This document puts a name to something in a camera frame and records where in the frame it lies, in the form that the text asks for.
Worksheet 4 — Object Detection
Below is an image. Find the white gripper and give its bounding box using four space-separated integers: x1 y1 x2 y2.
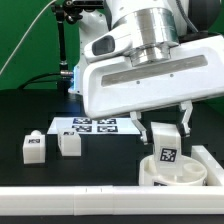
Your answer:
83 35 224 145

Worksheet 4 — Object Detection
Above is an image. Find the white round stool seat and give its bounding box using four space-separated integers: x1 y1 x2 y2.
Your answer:
138 155 207 186

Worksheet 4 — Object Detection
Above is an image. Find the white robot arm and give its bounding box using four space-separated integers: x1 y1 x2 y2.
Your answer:
80 0 224 140

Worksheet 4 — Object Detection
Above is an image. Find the white fiducial marker sheet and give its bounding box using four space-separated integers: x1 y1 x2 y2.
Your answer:
48 117 139 135

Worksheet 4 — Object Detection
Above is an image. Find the white right fence rail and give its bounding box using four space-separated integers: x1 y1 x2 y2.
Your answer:
191 145 224 187

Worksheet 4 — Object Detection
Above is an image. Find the white fence rail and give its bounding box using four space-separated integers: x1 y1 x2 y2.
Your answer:
0 186 224 216
191 145 224 187

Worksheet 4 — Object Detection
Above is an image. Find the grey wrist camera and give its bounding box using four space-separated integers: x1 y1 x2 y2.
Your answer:
84 33 132 63

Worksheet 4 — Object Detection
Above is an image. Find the white front fence rail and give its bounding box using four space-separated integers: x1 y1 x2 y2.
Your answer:
0 186 224 216

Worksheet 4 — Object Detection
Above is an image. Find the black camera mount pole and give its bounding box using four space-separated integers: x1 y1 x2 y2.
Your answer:
51 0 107 95

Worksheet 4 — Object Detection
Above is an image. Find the black cable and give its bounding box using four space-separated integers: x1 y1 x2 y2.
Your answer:
17 72 73 90

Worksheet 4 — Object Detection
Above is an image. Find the white cable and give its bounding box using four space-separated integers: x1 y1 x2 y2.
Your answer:
0 0 58 77

